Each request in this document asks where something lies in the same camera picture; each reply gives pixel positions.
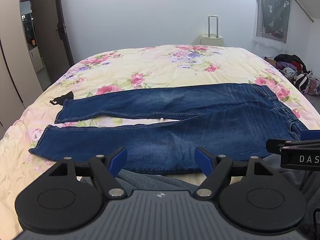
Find person's grey clothing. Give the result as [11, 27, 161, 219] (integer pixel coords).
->
[77, 155, 320, 238]

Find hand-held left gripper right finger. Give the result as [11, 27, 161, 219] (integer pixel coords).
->
[194, 147, 275, 199]

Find grey patterned curtain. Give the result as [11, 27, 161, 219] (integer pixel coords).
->
[252, 0, 292, 48]

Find striped bag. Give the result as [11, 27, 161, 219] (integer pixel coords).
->
[294, 71, 320, 95]

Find beige wardrobe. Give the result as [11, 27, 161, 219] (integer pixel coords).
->
[0, 0, 50, 132]

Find blue denim pants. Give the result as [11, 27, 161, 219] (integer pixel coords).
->
[28, 83, 310, 175]

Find small black cloth item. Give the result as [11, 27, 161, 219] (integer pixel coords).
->
[49, 92, 74, 105]

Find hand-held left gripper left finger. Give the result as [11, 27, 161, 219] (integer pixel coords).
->
[47, 147, 128, 199]

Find pile of clothes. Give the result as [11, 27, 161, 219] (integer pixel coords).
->
[262, 54, 313, 81]

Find cream suitcase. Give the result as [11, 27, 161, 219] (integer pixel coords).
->
[191, 15, 225, 47]

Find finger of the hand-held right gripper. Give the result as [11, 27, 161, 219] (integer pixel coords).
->
[301, 131, 320, 141]
[266, 139, 320, 153]

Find glass cabinet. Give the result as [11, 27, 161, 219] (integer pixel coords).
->
[20, 1, 45, 73]

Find dark door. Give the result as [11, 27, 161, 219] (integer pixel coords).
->
[32, 0, 75, 67]

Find floral bedspread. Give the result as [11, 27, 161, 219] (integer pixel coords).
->
[0, 44, 320, 236]

